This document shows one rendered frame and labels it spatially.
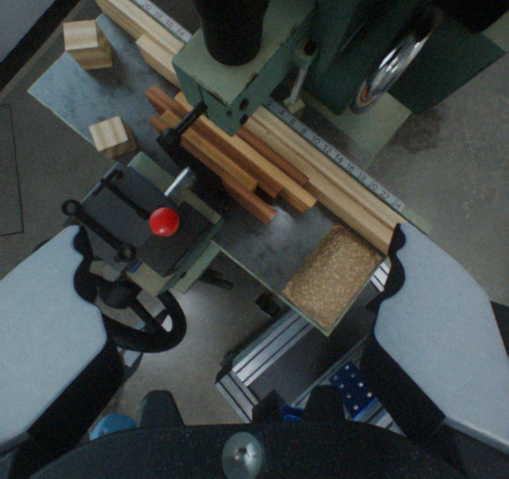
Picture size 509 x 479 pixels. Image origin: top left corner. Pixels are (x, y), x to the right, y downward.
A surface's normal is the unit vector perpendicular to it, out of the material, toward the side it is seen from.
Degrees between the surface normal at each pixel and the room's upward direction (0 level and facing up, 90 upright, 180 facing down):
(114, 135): 0
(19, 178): 2
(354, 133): 0
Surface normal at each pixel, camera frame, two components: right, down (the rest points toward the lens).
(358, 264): 0.25, -0.27
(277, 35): 0.04, -0.08
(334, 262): -0.25, -0.34
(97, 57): 0.15, 0.99
